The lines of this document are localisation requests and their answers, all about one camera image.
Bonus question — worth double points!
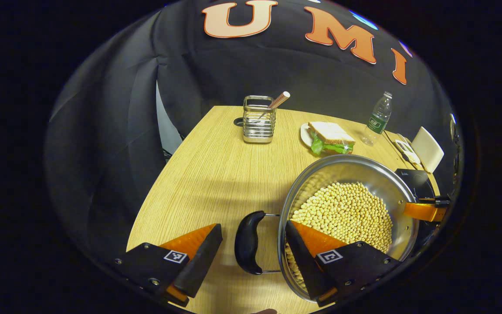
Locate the black power cable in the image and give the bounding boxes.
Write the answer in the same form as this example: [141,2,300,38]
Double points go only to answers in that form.
[384,131,402,152]

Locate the white divided dish of grains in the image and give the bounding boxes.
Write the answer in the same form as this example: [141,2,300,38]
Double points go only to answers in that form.
[395,139,421,165]

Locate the metal wire holder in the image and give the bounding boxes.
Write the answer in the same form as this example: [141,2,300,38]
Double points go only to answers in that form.
[243,95,277,144]

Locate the pile of soybeans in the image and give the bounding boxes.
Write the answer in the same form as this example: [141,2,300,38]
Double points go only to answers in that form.
[285,182,394,290]

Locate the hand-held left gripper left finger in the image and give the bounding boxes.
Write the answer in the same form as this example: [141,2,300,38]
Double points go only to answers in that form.
[114,223,224,306]

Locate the sandwich with lettuce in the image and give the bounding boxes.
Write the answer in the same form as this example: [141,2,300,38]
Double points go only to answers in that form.
[308,121,356,156]

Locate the black induction cooktop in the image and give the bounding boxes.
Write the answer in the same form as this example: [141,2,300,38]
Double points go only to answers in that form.
[394,168,437,203]

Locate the clear plastic water bottle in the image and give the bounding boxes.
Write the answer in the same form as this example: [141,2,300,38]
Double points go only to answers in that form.
[361,91,393,146]

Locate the pink straw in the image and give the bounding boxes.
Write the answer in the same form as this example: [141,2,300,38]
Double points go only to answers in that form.
[258,91,291,122]

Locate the black backdrop cloth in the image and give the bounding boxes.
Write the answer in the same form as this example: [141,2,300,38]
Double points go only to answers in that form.
[46,0,456,262]

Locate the white toaster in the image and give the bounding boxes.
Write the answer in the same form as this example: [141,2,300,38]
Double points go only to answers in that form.
[411,126,444,173]

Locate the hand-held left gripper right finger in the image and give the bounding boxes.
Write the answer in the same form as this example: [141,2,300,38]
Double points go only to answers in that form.
[285,220,402,307]

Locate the steel pot with black handle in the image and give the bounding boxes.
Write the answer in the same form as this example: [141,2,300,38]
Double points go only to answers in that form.
[234,154,421,302]

